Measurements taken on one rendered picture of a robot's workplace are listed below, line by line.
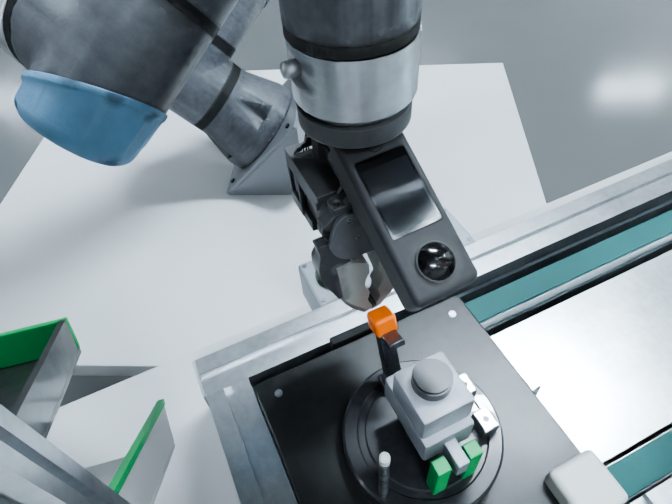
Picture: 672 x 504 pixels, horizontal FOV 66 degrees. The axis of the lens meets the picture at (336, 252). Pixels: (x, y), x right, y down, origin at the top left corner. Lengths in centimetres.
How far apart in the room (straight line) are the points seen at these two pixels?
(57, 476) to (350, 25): 22
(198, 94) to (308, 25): 55
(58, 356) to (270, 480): 26
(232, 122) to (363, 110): 54
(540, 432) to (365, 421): 16
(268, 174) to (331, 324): 33
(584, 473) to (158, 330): 52
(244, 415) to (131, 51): 35
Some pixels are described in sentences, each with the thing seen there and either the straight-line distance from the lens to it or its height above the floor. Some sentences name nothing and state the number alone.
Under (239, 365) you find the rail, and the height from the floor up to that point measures 96.
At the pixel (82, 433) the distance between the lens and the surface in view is 71.
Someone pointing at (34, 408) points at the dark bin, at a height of 123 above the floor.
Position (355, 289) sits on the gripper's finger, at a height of 110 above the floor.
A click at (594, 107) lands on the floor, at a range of 272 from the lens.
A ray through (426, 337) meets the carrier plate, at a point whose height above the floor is 97.
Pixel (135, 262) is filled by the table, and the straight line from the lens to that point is 83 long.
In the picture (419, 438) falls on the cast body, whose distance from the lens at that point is 42.
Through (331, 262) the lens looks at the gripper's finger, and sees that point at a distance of 38.
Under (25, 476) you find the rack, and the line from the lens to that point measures 19.
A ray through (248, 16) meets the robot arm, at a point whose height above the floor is 110.
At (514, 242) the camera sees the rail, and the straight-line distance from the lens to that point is 67.
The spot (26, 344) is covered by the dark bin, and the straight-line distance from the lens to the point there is 34.
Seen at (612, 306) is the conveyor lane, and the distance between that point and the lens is 70.
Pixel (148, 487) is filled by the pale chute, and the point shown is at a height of 107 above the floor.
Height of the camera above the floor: 144
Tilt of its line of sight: 50 degrees down
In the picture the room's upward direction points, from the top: 5 degrees counter-clockwise
